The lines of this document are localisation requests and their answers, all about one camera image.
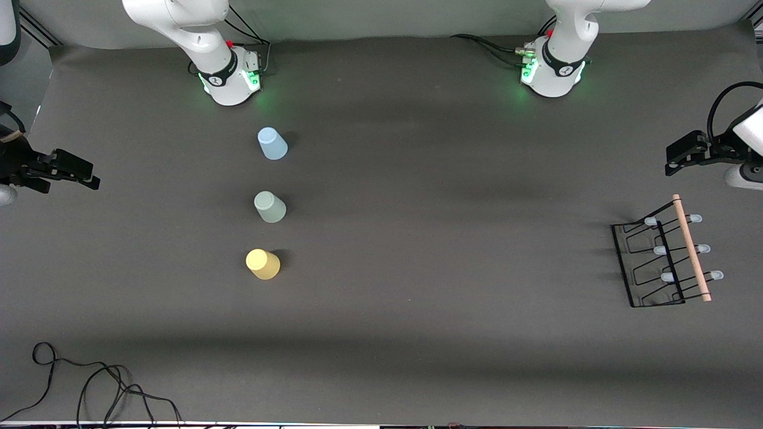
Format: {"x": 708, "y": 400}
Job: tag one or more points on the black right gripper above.
{"x": 18, "y": 159}

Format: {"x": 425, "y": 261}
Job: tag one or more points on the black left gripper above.
{"x": 722, "y": 148}

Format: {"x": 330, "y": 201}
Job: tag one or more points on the pale green plastic cup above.
{"x": 270, "y": 207}

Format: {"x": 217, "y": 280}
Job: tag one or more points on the yellow plastic cup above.
{"x": 262, "y": 264}

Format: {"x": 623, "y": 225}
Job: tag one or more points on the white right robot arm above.
{"x": 202, "y": 36}

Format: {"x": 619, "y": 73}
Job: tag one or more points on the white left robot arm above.
{"x": 566, "y": 30}

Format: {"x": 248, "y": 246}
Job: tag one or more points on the light blue plastic cup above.
{"x": 272, "y": 145}

